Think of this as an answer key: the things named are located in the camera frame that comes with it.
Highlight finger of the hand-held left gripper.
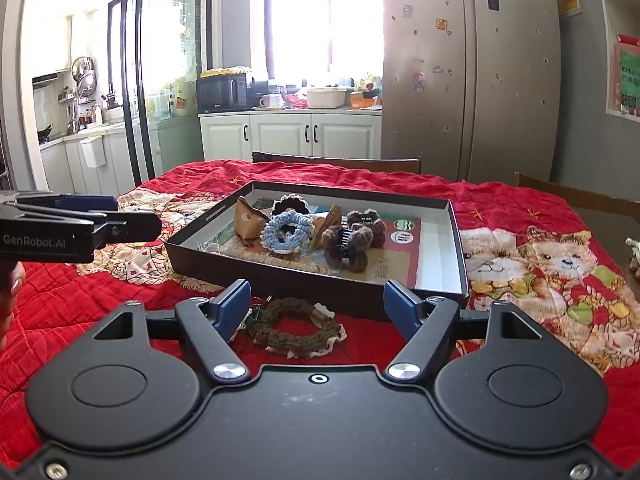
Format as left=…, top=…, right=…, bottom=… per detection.
left=94, top=212, right=162, bottom=251
left=16, top=194, right=118, bottom=213

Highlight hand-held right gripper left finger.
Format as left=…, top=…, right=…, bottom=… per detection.
left=92, top=279, right=252, bottom=386

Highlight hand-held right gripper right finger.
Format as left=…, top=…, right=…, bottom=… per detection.
left=384, top=279, right=545, bottom=383

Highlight black cardboard box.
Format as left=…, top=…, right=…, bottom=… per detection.
left=165, top=181, right=469, bottom=322

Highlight brown scrunchie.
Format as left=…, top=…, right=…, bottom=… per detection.
left=247, top=297, right=347, bottom=358

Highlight brown fuzzy claw clip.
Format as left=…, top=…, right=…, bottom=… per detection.
left=322, top=225, right=373, bottom=273

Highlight blue scrunchie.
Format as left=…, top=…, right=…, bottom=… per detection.
left=262, top=210, right=315, bottom=256

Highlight gold bow hair clip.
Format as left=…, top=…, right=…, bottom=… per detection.
left=234, top=196, right=271, bottom=243

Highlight gold triangular hair clip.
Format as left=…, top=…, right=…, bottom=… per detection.
left=317, top=203, right=343, bottom=250

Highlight person's left hand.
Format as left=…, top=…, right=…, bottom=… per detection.
left=0, top=262, right=27, bottom=351

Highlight white kitchen counter unit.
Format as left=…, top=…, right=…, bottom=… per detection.
left=37, top=120, right=136, bottom=196

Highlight printed calendar sheet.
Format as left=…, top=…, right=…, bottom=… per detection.
left=220, top=200, right=422, bottom=291

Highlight white hanging bin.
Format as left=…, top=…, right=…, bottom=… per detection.
left=80, top=135, right=107, bottom=168

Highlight brown crochet hair clip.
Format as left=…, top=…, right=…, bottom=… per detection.
left=345, top=208, right=387, bottom=248

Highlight black scrunchie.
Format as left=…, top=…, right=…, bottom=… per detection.
left=272, top=194, right=313, bottom=218

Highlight steel pot lids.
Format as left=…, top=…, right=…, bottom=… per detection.
left=71, top=56, right=97, bottom=98

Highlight red printed blanket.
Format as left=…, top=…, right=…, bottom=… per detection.
left=0, top=160, right=640, bottom=461

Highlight wooden chair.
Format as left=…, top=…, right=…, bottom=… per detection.
left=251, top=152, right=422, bottom=175

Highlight black microwave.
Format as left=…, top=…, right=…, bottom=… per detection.
left=196, top=72, right=249, bottom=113

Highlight white kitchen cabinet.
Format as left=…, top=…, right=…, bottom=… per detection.
left=198, top=110, right=383, bottom=163

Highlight white plastic basin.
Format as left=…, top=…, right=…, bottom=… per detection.
left=306, top=87, right=351, bottom=109

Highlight plush toy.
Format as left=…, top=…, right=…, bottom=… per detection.
left=356, top=74, right=383, bottom=98

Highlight silver refrigerator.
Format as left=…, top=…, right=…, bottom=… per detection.
left=380, top=0, right=561, bottom=183

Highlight black sliding door frame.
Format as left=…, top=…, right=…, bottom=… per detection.
left=121, top=0, right=153, bottom=183

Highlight green and red wall poster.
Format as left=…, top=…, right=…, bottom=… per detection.
left=606, top=35, right=640, bottom=121

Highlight white wall shelf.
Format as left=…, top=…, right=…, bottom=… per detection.
left=595, top=0, right=640, bottom=121

